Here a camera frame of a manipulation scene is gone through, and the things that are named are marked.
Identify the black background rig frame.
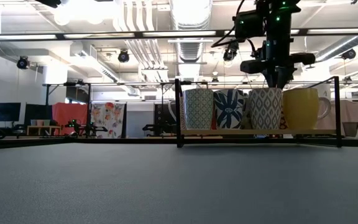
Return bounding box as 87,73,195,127
42,81,177,139

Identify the small wooden background shelf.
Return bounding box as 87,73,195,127
26,119,62,136

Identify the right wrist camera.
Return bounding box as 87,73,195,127
234,9,266,40

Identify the wooden board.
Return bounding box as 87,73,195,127
174,75,343,149

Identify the dark computer monitor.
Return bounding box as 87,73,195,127
0,102,22,123
24,103,53,125

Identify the orange cloth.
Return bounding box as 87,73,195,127
52,102,89,135

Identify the floral print cloth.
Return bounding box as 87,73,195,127
90,102,127,139

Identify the yellow mug with white handle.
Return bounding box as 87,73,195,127
282,87,333,131

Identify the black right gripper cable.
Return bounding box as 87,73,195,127
210,0,260,60

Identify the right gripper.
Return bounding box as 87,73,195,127
239,39,317,90

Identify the black ceiling spotlight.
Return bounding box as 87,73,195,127
117,50,131,64
223,42,239,62
341,49,357,60
16,57,30,70

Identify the teal geometric pattern mug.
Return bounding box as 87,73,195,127
181,88,214,131

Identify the grey diamond pattern mug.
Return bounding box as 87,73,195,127
249,87,283,131

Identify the pink patterned mug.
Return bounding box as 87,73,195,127
168,98,186,131

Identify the beige background cloth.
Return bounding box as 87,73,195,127
317,99,358,136

